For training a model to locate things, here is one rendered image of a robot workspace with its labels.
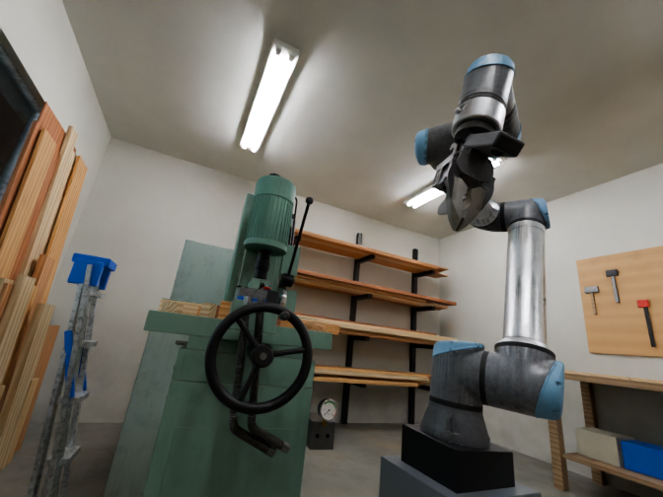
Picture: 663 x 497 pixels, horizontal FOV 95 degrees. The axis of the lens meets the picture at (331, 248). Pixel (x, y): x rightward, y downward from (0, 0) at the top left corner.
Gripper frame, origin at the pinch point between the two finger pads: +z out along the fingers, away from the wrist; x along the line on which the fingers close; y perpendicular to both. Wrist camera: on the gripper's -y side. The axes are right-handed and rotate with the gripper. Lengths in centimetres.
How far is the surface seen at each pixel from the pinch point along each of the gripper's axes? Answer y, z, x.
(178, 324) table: 60, 36, 48
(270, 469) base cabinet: 62, 67, 6
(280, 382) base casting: 64, 43, 12
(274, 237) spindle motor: 75, -4, 32
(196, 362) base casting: 60, 45, 39
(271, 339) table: 55, 31, 20
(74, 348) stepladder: 124, 67, 101
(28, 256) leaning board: 181, 40, 177
